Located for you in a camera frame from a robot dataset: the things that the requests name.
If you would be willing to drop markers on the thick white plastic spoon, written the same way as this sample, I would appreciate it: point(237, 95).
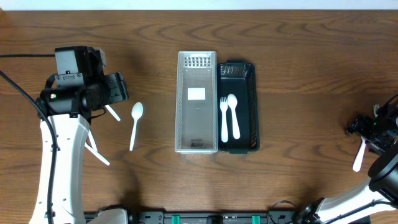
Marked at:
point(232, 103)

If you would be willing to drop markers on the white plastic fork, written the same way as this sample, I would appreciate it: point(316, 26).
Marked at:
point(375, 110)
point(224, 127)
point(360, 155)

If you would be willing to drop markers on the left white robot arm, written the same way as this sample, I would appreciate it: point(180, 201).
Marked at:
point(66, 106)

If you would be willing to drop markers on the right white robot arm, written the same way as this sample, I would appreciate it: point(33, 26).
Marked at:
point(378, 193)

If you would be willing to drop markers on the white plastic spoon middle left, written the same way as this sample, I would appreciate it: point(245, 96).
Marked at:
point(92, 141)

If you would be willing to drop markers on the white plastic spoon upper left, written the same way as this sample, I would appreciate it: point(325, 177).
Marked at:
point(113, 113)

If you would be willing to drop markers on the clear plastic perforated basket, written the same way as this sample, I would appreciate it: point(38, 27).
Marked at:
point(196, 118)

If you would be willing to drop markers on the white spoon near clear basket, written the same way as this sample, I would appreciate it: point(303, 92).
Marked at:
point(136, 113)

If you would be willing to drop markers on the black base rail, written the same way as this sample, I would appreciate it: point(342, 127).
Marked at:
point(163, 217)

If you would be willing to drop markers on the white plastic spoon lower left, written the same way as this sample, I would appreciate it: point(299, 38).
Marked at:
point(97, 155)

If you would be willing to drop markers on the dark green plastic basket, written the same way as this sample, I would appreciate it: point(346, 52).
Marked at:
point(238, 77)

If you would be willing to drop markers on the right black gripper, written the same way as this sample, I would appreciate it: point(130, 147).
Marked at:
point(361, 130)

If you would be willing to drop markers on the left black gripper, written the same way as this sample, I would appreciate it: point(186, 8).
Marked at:
point(117, 88)

